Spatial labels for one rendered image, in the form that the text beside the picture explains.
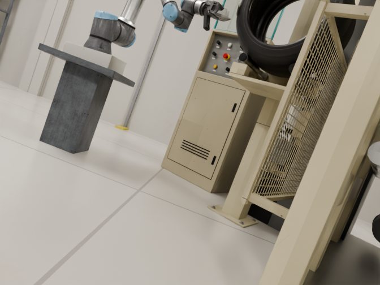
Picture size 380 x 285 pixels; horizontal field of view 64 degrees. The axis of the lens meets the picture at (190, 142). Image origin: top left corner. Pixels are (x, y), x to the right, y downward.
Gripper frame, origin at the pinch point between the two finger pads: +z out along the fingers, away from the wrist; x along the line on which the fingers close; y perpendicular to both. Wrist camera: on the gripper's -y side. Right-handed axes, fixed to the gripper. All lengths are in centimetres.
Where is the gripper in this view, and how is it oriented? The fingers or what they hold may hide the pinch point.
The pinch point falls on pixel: (227, 19)
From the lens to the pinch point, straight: 194.8
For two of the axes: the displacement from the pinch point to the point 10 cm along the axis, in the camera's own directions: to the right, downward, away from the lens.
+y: 4.5, -8.8, -1.4
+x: 5.2, 1.3, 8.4
